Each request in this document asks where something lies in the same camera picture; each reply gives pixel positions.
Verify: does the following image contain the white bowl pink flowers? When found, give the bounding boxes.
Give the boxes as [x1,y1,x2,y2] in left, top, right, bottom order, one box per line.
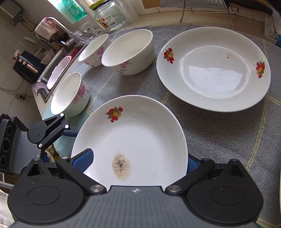
[102,29,155,76]
[78,34,112,68]
[50,72,90,117]

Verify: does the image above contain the white plate with stain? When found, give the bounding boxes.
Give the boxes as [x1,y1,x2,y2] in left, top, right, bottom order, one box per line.
[72,95,188,189]

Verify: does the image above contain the white plate fruit pattern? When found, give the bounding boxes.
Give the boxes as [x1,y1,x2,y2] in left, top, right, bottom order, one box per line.
[157,27,271,113]

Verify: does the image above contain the steel kitchen sink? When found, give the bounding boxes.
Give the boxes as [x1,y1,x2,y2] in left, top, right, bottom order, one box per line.
[34,42,87,105]

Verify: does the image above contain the chrome kitchen faucet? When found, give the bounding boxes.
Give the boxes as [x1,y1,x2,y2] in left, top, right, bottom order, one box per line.
[46,17,80,47]

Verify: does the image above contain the pink cleaning cloth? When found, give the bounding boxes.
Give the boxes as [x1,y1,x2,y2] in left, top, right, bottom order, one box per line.
[32,82,47,94]

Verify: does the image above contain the grey checked table cloth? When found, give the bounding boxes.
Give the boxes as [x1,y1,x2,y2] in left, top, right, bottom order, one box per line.
[42,23,281,228]

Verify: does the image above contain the white red colander basin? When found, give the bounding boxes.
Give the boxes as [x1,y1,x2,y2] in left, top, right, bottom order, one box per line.
[47,56,72,91]

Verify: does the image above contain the black air fryer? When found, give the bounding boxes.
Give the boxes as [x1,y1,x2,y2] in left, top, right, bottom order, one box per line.
[13,50,45,84]

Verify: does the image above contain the clear glass mug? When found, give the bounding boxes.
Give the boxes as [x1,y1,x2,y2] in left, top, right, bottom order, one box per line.
[74,22,98,45]

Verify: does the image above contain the striped dish cloth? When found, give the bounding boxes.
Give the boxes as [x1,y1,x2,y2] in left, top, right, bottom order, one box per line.
[35,17,59,40]

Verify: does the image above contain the green dish soap bottle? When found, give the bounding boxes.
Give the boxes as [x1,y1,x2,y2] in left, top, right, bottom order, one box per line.
[61,0,87,21]

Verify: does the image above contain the glass jar green lid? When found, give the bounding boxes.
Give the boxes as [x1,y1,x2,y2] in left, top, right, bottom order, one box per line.
[90,0,127,32]

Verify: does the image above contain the plastic wrap roll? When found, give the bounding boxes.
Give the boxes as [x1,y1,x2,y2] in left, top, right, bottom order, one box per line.
[114,0,138,24]

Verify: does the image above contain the metal rack stand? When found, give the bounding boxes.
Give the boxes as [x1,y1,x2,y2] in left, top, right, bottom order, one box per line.
[159,0,238,30]

